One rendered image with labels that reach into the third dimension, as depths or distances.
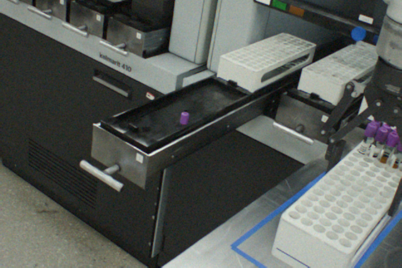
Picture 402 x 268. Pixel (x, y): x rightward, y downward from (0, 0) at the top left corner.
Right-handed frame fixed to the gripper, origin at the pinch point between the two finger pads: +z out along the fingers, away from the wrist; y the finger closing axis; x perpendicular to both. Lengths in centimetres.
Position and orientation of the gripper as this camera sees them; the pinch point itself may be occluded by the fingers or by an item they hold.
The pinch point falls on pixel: (363, 184)
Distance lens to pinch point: 87.4
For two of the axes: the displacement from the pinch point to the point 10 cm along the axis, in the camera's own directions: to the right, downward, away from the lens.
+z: -1.7, 8.8, 4.5
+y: 8.1, 3.8, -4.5
